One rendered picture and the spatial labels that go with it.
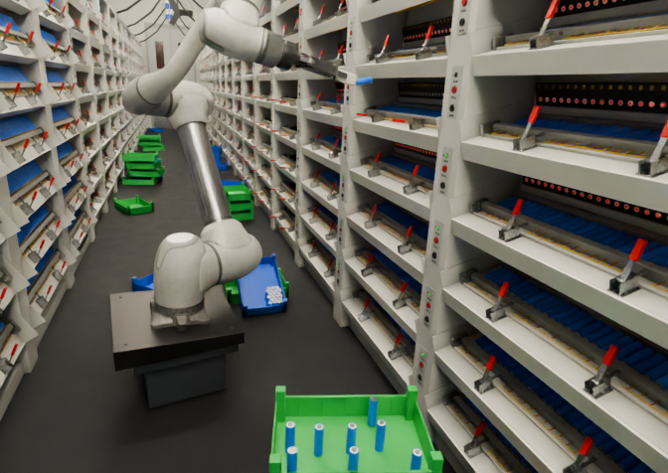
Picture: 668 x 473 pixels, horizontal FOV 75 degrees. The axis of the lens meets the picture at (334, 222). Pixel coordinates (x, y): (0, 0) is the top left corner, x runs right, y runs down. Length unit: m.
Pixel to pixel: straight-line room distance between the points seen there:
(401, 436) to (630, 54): 0.80
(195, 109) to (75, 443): 1.11
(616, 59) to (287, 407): 0.88
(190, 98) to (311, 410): 1.15
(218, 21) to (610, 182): 0.92
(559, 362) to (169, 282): 1.08
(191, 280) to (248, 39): 0.74
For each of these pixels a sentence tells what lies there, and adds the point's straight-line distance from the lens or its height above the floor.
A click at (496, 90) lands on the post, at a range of 1.15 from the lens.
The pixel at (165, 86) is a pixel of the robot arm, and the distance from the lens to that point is 1.52.
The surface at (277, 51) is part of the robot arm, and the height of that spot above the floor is 1.09.
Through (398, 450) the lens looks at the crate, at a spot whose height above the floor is 0.32.
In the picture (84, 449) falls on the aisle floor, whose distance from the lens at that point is 1.56.
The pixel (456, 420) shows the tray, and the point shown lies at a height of 0.14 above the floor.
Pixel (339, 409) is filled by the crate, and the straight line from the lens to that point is 1.03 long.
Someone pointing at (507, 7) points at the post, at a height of 1.20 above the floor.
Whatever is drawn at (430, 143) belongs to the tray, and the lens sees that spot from 1.23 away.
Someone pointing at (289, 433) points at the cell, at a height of 0.37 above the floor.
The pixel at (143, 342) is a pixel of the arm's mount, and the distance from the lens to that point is 1.46.
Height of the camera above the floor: 1.00
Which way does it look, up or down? 17 degrees down
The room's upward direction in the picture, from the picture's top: 3 degrees clockwise
